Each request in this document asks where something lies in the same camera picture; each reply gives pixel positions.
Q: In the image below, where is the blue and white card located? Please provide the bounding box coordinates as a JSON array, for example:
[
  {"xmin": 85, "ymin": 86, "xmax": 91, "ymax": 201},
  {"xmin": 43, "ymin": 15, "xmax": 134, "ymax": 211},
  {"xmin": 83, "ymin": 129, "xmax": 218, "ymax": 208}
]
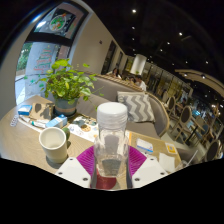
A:
[{"xmin": 135, "ymin": 138, "xmax": 154, "ymax": 154}]

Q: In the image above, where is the small yellow card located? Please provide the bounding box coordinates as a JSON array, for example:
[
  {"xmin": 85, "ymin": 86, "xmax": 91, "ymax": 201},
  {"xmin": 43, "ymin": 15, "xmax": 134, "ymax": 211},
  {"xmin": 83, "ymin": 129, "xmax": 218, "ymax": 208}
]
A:
[{"xmin": 164, "ymin": 142, "xmax": 178, "ymax": 155}]

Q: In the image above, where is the pale green mug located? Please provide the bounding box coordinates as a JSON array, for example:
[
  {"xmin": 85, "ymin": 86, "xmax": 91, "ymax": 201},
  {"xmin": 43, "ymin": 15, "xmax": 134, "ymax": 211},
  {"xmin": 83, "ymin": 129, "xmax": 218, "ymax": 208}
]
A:
[{"xmin": 38, "ymin": 126, "xmax": 68, "ymax": 164}]

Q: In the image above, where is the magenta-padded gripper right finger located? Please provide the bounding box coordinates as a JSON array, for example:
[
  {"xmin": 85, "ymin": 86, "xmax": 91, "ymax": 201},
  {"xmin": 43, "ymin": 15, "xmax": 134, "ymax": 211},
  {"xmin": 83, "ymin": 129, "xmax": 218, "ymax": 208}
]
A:
[{"xmin": 126, "ymin": 145, "xmax": 169, "ymax": 189}]

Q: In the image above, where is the printed paper sheet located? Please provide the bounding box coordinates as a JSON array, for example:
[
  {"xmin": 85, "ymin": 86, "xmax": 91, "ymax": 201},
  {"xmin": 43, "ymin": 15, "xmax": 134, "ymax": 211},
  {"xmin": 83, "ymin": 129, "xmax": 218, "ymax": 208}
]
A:
[{"xmin": 68, "ymin": 114, "xmax": 101, "ymax": 143}]

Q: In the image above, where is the clear plastic cup with straw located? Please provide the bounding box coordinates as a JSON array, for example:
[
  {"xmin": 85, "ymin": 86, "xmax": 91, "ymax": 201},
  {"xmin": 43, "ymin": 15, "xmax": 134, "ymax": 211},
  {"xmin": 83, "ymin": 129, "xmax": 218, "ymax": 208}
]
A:
[{"xmin": 174, "ymin": 158, "xmax": 194, "ymax": 171}]

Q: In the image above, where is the blue and white carton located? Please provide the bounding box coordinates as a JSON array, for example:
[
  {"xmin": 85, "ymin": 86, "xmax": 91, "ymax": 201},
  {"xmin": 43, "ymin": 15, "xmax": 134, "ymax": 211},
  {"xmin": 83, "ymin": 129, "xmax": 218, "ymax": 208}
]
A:
[{"xmin": 45, "ymin": 114, "xmax": 69, "ymax": 129}]

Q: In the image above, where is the group of ceiling lights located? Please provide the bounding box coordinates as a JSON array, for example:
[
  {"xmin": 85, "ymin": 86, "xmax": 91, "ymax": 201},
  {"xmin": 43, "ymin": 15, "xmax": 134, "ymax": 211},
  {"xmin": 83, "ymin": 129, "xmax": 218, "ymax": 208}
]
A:
[{"xmin": 129, "ymin": 8, "xmax": 209, "ymax": 79}]

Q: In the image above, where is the grey curved sofa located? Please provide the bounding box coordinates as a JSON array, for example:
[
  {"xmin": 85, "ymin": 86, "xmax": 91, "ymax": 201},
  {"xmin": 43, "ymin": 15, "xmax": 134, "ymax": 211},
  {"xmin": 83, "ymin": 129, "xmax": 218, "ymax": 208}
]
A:
[{"xmin": 74, "ymin": 73, "xmax": 171, "ymax": 138}]

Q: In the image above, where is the small flat blue box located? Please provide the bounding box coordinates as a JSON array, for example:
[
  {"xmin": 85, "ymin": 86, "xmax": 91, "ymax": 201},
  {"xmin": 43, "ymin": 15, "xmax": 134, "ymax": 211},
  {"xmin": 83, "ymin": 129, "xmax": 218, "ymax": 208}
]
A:
[{"xmin": 17, "ymin": 104, "xmax": 33, "ymax": 117}]

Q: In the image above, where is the white tube with green cap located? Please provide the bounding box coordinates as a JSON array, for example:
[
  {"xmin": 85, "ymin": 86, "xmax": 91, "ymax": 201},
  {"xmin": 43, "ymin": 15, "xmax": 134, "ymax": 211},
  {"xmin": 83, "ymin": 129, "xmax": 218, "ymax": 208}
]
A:
[{"xmin": 30, "ymin": 119, "xmax": 48, "ymax": 129}]

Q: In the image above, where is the group of dining chairs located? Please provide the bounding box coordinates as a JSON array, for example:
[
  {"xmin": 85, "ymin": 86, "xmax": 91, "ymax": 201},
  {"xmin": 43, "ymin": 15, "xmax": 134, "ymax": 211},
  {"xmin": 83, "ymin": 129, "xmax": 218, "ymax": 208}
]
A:
[{"xmin": 163, "ymin": 94, "xmax": 224, "ymax": 161}]

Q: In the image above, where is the clear bottle with white cap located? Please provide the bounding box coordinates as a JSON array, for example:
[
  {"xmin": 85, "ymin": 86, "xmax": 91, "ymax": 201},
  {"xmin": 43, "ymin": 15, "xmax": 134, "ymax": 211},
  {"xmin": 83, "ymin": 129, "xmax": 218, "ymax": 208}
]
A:
[{"xmin": 93, "ymin": 101, "xmax": 131, "ymax": 178}]

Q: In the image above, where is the painted window picture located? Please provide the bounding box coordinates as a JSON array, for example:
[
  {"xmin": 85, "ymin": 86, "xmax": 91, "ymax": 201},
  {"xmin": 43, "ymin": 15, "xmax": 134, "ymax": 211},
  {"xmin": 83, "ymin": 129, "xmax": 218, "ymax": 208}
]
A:
[{"xmin": 34, "ymin": 3, "xmax": 89, "ymax": 39}]

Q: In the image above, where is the white round column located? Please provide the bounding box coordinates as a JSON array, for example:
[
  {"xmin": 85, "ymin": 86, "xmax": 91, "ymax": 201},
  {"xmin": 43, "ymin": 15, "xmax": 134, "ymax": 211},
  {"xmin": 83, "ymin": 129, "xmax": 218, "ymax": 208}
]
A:
[{"xmin": 129, "ymin": 53, "xmax": 148, "ymax": 76}]

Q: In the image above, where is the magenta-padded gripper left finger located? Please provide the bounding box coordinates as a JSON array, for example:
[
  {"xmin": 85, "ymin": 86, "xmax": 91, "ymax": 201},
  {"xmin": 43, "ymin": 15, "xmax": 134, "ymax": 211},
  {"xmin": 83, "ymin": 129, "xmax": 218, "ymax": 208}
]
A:
[{"xmin": 54, "ymin": 145, "xmax": 98, "ymax": 189}]

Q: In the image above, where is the green potted plant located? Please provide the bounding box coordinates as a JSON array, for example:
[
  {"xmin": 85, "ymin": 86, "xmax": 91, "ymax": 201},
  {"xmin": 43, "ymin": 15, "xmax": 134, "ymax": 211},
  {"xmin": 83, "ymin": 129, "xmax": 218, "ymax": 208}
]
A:
[{"xmin": 34, "ymin": 58, "xmax": 101, "ymax": 117}]

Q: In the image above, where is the pill blister pack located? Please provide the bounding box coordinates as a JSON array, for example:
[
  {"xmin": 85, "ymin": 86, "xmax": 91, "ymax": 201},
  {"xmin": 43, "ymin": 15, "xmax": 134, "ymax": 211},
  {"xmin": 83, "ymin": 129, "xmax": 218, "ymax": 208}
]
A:
[{"xmin": 9, "ymin": 114, "xmax": 20, "ymax": 128}]

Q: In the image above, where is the grey white chevron cushion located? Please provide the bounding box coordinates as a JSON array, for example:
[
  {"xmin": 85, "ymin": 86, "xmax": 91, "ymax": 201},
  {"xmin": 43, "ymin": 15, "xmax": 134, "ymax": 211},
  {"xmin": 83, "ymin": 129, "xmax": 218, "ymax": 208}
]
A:
[{"xmin": 116, "ymin": 91, "xmax": 156, "ymax": 124}]

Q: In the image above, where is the white paper napkin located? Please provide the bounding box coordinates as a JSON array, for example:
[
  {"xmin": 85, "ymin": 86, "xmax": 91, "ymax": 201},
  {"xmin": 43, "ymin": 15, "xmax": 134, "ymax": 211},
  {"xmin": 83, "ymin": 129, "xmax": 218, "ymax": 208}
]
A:
[{"xmin": 158, "ymin": 152, "xmax": 176, "ymax": 173}]

